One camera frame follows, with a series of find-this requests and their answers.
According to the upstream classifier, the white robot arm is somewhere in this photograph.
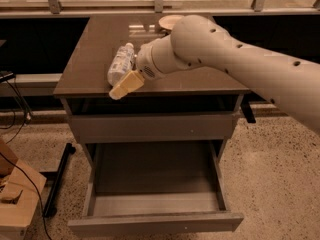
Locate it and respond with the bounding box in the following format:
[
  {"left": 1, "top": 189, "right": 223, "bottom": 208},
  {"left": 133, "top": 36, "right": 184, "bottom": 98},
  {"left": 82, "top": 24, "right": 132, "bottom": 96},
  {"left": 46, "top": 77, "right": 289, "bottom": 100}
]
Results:
[{"left": 109, "top": 15, "right": 320, "bottom": 134}]

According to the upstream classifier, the brown cardboard box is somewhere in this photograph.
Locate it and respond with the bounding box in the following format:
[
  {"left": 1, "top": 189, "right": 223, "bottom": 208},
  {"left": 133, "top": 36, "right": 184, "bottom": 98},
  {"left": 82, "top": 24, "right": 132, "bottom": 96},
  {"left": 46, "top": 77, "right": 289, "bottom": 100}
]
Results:
[{"left": 0, "top": 140, "right": 46, "bottom": 240}]

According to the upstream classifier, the white paper bowl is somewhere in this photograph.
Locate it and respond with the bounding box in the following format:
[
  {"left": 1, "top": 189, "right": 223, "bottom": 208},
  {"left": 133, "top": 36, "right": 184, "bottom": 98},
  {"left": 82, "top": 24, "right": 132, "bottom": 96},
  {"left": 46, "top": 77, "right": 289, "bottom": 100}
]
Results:
[{"left": 159, "top": 15, "right": 183, "bottom": 31}]

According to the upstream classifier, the black floor stand bar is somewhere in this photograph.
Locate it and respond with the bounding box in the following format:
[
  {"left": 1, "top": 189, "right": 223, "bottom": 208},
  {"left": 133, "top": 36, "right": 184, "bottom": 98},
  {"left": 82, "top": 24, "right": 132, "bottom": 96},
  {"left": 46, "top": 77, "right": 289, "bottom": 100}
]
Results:
[{"left": 42, "top": 143, "right": 76, "bottom": 218}]

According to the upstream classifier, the open grey middle drawer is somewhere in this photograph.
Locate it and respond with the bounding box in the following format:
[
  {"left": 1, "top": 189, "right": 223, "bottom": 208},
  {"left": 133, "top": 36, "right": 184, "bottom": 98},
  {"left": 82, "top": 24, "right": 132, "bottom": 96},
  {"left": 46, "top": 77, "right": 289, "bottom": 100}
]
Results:
[{"left": 68, "top": 141, "right": 244, "bottom": 237}]

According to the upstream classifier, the grey top drawer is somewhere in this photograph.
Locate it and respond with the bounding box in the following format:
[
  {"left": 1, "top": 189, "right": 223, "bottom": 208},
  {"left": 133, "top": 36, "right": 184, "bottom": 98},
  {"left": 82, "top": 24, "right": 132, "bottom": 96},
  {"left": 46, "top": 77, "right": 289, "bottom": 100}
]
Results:
[{"left": 69, "top": 112, "right": 240, "bottom": 144}]

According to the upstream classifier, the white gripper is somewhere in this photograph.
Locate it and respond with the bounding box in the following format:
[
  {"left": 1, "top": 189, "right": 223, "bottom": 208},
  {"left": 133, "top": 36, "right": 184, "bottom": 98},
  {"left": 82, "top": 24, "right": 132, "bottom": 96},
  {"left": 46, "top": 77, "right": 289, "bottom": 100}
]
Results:
[{"left": 109, "top": 38, "right": 175, "bottom": 100}]

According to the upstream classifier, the grey drawer cabinet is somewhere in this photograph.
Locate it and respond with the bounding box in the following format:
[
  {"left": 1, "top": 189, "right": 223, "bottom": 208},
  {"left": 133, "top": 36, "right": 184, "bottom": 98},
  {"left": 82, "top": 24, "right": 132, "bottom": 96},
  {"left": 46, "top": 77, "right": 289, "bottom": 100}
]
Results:
[{"left": 54, "top": 16, "right": 249, "bottom": 162}]

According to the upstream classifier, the black bar behind cabinet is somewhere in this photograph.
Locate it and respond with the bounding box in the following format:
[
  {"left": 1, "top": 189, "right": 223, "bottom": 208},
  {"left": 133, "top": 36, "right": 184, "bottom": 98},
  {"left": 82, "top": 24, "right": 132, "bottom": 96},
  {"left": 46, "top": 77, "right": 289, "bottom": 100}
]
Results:
[{"left": 241, "top": 95, "right": 256, "bottom": 124}]

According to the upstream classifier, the black cable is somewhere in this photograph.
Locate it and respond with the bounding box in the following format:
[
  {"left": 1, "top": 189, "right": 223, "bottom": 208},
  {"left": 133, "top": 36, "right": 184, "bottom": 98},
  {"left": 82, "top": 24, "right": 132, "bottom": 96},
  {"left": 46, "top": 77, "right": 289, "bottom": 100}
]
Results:
[{"left": 0, "top": 71, "right": 54, "bottom": 240}]

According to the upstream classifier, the blue-labelled clear plastic bottle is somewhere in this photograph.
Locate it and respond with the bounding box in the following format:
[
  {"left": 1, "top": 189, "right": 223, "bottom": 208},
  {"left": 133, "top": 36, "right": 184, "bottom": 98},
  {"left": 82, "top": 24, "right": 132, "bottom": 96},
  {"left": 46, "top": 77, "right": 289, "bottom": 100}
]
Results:
[{"left": 107, "top": 43, "right": 135, "bottom": 86}]

